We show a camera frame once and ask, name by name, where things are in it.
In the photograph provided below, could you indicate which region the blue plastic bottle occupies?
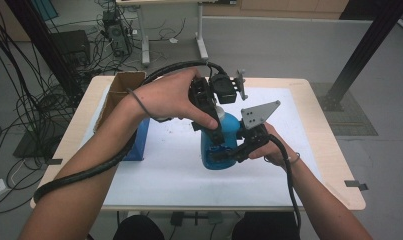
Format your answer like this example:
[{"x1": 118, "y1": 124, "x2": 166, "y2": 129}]
[{"x1": 200, "y1": 105, "x2": 242, "y2": 171}]

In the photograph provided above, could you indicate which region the white table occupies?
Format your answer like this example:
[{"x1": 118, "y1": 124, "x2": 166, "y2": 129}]
[{"x1": 80, "y1": 84, "x2": 323, "y2": 208}]

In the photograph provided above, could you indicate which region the bundle of black floor cables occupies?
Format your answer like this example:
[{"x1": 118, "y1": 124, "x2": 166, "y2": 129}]
[{"x1": 0, "y1": 0, "x2": 100, "y2": 214}]

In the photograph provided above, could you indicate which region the grey computer tower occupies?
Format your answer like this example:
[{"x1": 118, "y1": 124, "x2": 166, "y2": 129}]
[{"x1": 102, "y1": 9, "x2": 133, "y2": 58}]

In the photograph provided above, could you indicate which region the person's leg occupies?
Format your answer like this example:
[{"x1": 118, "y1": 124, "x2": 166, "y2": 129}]
[
  {"x1": 112, "y1": 214, "x2": 166, "y2": 240},
  {"x1": 231, "y1": 211, "x2": 302, "y2": 240}
]

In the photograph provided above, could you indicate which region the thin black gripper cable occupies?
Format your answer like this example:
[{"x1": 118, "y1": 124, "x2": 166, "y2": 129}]
[{"x1": 268, "y1": 134, "x2": 303, "y2": 234}]

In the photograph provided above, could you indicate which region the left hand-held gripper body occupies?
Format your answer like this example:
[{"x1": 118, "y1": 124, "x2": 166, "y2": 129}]
[{"x1": 188, "y1": 69, "x2": 249, "y2": 116}]

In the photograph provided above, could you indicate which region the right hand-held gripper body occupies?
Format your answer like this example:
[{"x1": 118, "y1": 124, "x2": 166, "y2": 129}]
[{"x1": 237, "y1": 99, "x2": 282, "y2": 153}]

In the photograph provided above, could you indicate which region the grey hair tie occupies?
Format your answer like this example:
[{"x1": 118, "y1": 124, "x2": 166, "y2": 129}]
[{"x1": 127, "y1": 88, "x2": 155, "y2": 120}]

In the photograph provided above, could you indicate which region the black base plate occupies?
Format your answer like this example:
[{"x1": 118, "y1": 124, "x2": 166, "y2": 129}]
[{"x1": 12, "y1": 124, "x2": 72, "y2": 159}]

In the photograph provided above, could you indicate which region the black metal frame post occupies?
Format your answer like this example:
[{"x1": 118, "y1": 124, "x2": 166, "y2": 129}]
[
  {"x1": 320, "y1": 0, "x2": 403, "y2": 112},
  {"x1": 3, "y1": 0, "x2": 82, "y2": 101}
]

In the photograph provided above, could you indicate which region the person's left hand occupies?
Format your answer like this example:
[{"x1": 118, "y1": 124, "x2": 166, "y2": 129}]
[{"x1": 132, "y1": 67, "x2": 221, "y2": 131}]

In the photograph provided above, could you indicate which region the person's right hand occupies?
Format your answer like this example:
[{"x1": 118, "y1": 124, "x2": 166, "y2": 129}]
[{"x1": 248, "y1": 121, "x2": 300, "y2": 167}]

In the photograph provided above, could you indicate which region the black equipment box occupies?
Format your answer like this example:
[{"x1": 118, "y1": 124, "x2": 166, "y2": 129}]
[{"x1": 50, "y1": 29, "x2": 92, "y2": 68}]

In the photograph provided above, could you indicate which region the thick black corrugated cable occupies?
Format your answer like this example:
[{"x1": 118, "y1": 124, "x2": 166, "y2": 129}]
[{"x1": 33, "y1": 59, "x2": 228, "y2": 204}]

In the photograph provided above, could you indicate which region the person's left leg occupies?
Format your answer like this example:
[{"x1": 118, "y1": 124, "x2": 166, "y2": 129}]
[{"x1": 112, "y1": 214, "x2": 166, "y2": 240}]

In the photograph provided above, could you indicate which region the blue cardboard box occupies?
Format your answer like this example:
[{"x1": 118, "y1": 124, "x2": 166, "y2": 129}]
[{"x1": 93, "y1": 70, "x2": 151, "y2": 162}]

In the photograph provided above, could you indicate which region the white desk frame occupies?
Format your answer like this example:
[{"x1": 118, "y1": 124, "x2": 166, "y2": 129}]
[{"x1": 115, "y1": 0, "x2": 210, "y2": 66}]

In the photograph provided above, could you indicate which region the thin wrist bracelet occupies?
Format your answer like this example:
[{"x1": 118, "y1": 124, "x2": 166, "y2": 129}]
[{"x1": 263, "y1": 152, "x2": 302, "y2": 166}]

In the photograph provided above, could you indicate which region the person's right leg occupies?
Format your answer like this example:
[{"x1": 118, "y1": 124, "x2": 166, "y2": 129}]
[{"x1": 231, "y1": 211, "x2": 302, "y2": 240}]

